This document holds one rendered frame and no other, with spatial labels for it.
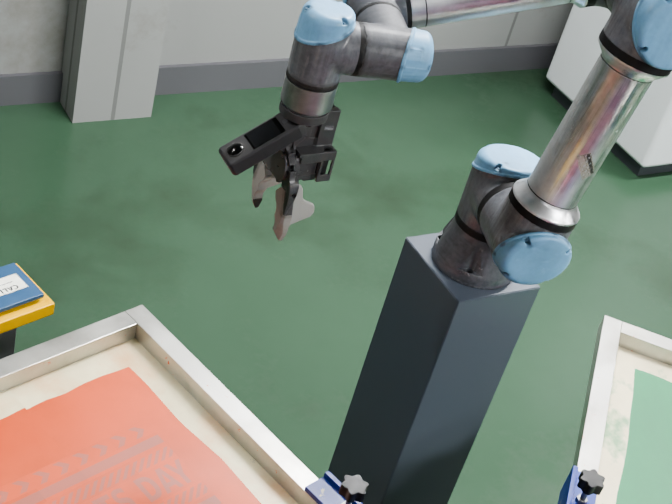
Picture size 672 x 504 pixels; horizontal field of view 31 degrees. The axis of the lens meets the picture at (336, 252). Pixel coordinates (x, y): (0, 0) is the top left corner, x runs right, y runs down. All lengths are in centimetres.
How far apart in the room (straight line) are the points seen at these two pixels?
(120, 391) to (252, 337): 163
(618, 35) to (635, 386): 89
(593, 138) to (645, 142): 321
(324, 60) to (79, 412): 75
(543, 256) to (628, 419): 56
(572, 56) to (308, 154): 365
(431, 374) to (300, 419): 135
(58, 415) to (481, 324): 73
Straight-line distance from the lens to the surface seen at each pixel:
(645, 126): 505
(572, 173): 188
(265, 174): 182
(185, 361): 213
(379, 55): 169
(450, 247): 211
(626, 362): 252
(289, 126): 174
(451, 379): 223
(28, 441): 201
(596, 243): 464
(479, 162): 204
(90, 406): 208
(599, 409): 233
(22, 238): 393
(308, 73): 168
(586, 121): 185
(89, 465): 199
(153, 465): 200
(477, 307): 212
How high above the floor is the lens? 244
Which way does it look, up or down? 36 degrees down
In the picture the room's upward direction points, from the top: 16 degrees clockwise
